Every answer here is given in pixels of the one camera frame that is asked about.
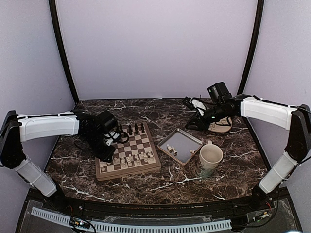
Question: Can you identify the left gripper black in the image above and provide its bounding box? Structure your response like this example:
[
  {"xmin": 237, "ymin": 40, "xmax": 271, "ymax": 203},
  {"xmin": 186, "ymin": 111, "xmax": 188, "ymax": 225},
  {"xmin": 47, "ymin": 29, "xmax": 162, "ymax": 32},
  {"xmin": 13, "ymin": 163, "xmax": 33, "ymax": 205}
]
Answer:
[{"xmin": 84, "ymin": 132, "xmax": 116, "ymax": 163}]

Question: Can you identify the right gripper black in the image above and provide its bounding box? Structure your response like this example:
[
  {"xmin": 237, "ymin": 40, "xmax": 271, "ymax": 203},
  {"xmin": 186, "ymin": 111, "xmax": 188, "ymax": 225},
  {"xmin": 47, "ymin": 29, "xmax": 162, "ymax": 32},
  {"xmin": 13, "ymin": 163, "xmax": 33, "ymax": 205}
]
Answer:
[{"xmin": 186, "ymin": 102, "xmax": 231, "ymax": 131}]

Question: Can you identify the white chess piece tall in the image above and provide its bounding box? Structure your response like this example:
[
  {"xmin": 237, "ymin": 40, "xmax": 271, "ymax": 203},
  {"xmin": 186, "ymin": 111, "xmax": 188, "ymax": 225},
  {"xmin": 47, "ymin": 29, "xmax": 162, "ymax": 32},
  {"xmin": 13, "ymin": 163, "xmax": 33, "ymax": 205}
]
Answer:
[{"xmin": 126, "ymin": 154, "xmax": 133, "ymax": 167}]

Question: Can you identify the white bishop chess piece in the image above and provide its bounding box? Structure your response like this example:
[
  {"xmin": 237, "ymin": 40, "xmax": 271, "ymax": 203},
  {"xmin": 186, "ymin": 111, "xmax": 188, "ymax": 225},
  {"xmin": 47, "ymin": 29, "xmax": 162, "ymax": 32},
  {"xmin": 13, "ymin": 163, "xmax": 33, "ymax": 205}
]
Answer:
[{"xmin": 121, "ymin": 158, "xmax": 127, "ymax": 168}]

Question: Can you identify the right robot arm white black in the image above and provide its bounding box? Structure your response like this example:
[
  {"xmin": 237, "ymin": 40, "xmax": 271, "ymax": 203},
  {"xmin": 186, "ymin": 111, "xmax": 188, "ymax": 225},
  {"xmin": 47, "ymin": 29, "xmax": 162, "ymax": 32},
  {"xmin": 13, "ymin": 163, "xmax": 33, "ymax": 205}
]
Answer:
[{"xmin": 183, "ymin": 94, "xmax": 311, "ymax": 211}]

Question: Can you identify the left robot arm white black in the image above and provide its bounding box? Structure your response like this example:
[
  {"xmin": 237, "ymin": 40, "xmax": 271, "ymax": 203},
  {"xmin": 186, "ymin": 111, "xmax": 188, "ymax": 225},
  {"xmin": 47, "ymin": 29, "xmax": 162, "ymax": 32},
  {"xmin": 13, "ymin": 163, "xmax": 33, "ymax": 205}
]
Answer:
[{"xmin": 0, "ymin": 111, "xmax": 120, "ymax": 212}]

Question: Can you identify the wooden chess board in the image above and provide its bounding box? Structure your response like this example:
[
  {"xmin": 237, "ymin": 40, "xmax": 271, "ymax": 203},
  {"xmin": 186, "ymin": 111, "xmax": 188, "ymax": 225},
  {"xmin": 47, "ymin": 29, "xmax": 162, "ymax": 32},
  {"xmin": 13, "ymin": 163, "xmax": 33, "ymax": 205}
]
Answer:
[{"xmin": 95, "ymin": 123, "xmax": 161, "ymax": 181}]

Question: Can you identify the beige decorated ceramic plate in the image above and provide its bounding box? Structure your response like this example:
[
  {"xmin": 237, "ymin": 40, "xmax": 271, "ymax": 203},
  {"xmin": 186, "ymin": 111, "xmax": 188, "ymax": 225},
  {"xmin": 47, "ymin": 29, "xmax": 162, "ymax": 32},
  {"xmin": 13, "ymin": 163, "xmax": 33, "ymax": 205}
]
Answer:
[{"xmin": 208, "ymin": 117, "xmax": 232, "ymax": 133}]

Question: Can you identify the metal tray wood rim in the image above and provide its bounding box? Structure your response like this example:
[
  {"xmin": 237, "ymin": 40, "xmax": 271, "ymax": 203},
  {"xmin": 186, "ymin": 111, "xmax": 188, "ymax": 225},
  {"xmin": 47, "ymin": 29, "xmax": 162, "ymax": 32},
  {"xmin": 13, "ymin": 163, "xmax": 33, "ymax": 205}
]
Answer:
[{"xmin": 157, "ymin": 128, "xmax": 204, "ymax": 165}]

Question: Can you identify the ceramic mug shell print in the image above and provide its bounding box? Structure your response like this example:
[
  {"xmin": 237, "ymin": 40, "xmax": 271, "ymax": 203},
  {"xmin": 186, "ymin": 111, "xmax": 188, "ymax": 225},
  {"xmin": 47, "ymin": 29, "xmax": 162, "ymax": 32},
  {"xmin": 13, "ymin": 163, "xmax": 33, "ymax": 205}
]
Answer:
[{"xmin": 196, "ymin": 140, "xmax": 224, "ymax": 178}]

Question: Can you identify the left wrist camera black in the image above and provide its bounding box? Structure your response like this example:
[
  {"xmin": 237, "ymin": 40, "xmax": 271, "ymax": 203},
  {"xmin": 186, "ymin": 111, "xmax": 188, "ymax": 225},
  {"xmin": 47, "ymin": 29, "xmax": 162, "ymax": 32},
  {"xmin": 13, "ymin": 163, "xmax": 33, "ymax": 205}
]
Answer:
[{"xmin": 96, "ymin": 110, "xmax": 117, "ymax": 133}]

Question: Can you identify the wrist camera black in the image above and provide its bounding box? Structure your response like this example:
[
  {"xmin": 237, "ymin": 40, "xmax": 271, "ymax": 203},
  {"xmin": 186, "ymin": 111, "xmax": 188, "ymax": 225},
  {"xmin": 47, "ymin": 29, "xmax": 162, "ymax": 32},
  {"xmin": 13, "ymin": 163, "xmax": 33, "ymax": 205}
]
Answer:
[
  {"xmin": 96, "ymin": 110, "xmax": 117, "ymax": 133},
  {"xmin": 207, "ymin": 82, "xmax": 232, "ymax": 105}
]

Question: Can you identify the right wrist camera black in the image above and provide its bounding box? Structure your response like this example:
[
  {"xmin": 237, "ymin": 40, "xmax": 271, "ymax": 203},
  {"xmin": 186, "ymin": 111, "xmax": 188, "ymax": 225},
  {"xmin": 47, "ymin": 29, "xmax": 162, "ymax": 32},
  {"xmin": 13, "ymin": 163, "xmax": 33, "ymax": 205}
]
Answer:
[{"xmin": 207, "ymin": 82, "xmax": 232, "ymax": 105}]

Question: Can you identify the white slotted cable duct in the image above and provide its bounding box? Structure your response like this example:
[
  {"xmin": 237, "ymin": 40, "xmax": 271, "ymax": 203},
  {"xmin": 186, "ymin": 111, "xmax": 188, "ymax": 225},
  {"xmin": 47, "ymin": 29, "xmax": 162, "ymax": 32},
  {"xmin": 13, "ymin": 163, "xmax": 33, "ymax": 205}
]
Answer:
[{"xmin": 31, "ymin": 207, "xmax": 232, "ymax": 233}]

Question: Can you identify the black front rail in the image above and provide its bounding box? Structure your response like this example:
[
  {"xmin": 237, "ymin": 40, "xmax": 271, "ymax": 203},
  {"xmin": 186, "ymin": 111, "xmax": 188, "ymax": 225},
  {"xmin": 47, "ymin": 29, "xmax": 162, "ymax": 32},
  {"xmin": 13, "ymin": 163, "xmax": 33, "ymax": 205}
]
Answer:
[{"xmin": 24, "ymin": 186, "xmax": 290, "ymax": 219}]

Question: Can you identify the right black frame post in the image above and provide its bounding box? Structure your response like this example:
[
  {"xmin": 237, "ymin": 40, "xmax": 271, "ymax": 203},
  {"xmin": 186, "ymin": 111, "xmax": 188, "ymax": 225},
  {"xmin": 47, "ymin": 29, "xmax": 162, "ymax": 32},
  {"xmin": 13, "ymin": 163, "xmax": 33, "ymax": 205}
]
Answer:
[{"xmin": 237, "ymin": 0, "xmax": 265, "ymax": 95}]

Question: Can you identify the black frame post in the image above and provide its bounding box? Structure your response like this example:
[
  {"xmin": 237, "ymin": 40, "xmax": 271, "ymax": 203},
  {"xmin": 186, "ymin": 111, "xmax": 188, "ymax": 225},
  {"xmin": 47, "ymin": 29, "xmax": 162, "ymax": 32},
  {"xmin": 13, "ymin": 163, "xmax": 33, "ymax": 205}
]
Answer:
[
  {"xmin": 237, "ymin": 0, "xmax": 265, "ymax": 95},
  {"xmin": 48, "ymin": 0, "xmax": 80, "ymax": 104}
]

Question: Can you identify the left black frame post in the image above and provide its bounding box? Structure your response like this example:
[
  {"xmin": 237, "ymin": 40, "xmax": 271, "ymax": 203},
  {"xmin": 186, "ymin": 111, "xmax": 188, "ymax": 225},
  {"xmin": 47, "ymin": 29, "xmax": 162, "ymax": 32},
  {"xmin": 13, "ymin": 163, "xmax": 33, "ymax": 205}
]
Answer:
[{"xmin": 48, "ymin": 0, "xmax": 80, "ymax": 104}]

